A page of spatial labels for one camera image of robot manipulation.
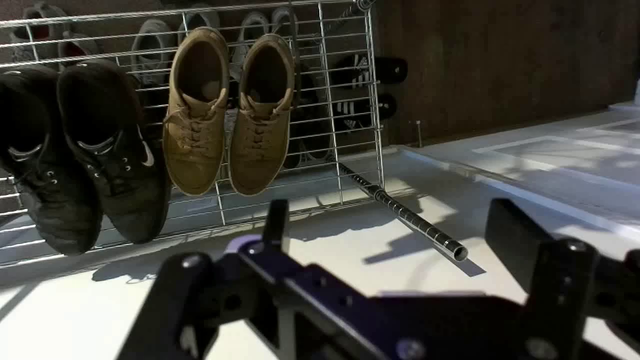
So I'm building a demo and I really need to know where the chrome metal rack pole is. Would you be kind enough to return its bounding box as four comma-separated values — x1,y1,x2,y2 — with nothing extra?
339,162,469,261

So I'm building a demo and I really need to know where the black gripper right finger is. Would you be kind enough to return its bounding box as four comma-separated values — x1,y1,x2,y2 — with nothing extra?
483,195,640,360

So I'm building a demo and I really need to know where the white wire shoe rack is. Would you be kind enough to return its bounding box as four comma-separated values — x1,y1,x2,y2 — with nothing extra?
0,0,388,272

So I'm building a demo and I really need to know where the white panel door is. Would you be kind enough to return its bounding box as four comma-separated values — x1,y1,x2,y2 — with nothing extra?
458,81,640,225

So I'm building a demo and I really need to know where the tan suede lace-up shoe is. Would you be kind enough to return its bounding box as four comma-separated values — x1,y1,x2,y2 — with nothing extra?
159,26,231,197
227,32,297,197

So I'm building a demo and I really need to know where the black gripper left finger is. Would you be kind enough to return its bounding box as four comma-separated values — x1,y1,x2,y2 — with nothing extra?
117,197,292,360

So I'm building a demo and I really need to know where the black rack foot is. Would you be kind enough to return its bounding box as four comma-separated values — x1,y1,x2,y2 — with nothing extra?
374,55,410,83
374,92,399,120

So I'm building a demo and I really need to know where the plain black sneaker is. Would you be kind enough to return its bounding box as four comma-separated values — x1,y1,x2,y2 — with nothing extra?
0,65,104,256

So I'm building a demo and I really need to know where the white sneaker with red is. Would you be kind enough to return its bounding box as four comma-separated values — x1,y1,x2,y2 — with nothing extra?
8,2,88,65

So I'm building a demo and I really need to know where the black sneaker with white swoosh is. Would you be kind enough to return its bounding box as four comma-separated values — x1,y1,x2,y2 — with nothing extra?
54,59,172,246

